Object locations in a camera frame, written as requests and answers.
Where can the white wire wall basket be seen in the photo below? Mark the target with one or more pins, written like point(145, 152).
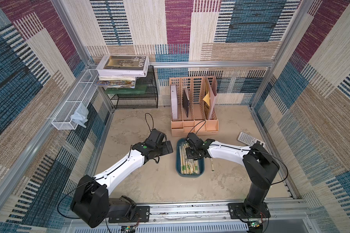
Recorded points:
point(81, 92)

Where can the aluminium front rail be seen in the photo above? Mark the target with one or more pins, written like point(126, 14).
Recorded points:
point(278, 208)

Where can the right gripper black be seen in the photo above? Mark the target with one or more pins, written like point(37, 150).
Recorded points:
point(195, 151)

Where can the white calculator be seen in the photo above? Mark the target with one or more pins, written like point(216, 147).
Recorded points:
point(249, 140)

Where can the yellow paper in organizer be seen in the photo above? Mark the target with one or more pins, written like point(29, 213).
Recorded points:
point(206, 99)

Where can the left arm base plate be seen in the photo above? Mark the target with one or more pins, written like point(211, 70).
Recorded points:
point(137, 214)

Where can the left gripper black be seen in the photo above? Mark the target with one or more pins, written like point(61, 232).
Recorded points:
point(165, 150)

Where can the white box in organizer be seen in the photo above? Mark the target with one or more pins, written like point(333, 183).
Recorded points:
point(174, 101)

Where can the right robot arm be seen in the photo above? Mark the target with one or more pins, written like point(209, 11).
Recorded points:
point(261, 167)

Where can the teal plastic storage box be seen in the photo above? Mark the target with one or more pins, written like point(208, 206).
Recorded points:
point(187, 167)

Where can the green folder on shelf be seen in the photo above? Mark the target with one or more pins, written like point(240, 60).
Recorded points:
point(136, 90)

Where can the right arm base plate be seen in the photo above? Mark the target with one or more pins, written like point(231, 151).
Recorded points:
point(245, 211)

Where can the large white book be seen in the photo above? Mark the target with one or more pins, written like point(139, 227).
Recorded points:
point(123, 65)

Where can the black wire mesh shelf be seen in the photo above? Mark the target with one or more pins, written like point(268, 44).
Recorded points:
point(143, 96)

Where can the pink desktop file organizer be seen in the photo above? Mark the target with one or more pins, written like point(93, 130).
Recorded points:
point(202, 119)

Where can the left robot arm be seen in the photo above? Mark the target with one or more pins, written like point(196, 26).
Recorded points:
point(91, 201)

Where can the stack of colourful magazines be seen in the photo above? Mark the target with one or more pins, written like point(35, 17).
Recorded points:
point(116, 82)

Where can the black notebook in organizer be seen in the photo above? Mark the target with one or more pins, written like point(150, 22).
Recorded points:
point(185, 101)

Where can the crumpled white tissue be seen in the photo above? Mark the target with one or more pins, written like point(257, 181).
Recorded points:
point(80, 115)

